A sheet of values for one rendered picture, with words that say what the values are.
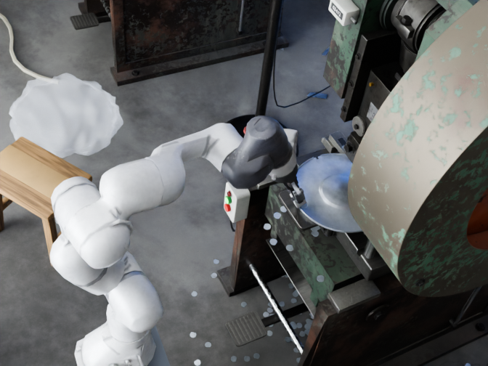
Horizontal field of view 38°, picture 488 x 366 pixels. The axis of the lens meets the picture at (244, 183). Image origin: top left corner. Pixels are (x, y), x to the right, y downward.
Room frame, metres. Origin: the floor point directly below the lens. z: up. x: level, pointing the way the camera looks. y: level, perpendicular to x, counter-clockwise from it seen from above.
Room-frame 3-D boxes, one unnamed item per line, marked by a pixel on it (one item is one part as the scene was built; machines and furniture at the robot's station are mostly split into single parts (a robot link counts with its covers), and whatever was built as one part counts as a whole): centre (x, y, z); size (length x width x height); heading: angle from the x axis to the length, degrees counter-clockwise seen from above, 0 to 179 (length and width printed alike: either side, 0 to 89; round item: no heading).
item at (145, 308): (0.89, 0.23, 0.71); 0.18 x 0.11 x 0.25; 40
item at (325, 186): (1.32, -0.28, 0.78); 0.29 x 0.29 x 0.01
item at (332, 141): (1.53, -0.30, 0.76); 0.17 x 0.06 x 0.10; 33
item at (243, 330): (1.32, -0.27, 0.14); 0.59 x 0.10 x 0.05; 123
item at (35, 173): (1.59, 0.75, 0.16); 0.34 x 0.24 x 0.34; 64
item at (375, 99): (1.37, -0.35, 1.04); 0.17 x 0.15 x 0.30; 123
